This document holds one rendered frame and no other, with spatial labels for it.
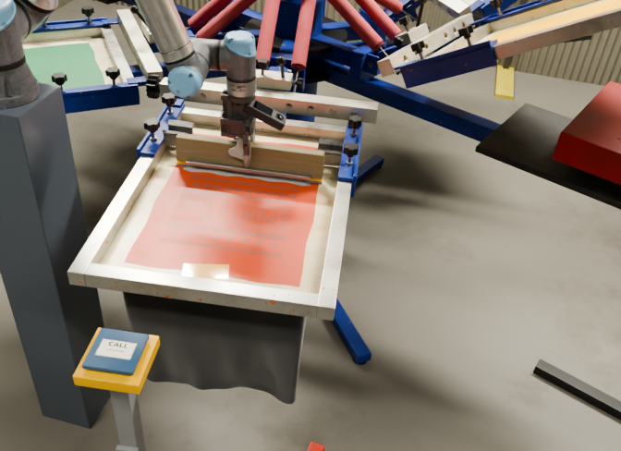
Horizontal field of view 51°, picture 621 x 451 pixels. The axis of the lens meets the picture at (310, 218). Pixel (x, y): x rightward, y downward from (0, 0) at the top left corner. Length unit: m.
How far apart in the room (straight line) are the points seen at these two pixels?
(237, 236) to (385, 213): 1.81
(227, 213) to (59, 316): 0.64
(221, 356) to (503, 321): 1.53
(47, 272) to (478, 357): 1.66
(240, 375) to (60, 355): 0.66
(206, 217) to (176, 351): 0.35
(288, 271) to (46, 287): 0.77
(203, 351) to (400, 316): 1.28
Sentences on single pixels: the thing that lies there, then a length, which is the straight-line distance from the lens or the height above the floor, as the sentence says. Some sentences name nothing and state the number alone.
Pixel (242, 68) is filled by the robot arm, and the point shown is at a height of 1.28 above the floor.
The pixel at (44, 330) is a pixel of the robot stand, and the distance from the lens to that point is 2.14.
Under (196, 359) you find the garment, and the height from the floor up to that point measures 0.65.
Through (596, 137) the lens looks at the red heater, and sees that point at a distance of 1.98.
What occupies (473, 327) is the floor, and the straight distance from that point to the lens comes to 2.84.
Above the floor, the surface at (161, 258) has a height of 0.95.
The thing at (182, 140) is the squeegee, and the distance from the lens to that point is 1.81.
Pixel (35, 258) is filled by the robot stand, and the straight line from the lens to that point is 1.92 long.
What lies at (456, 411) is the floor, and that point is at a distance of 2.54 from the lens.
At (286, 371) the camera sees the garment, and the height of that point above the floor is 0.66.
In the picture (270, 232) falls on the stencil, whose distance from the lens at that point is 1.62.
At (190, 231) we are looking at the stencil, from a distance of 1.63.
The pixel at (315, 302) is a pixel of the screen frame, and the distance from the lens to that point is 1.39.
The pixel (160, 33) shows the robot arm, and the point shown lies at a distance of 1.51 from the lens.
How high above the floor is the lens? 1.97
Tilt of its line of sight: 37 degrees down
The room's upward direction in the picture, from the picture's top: 5 degrees clockwise
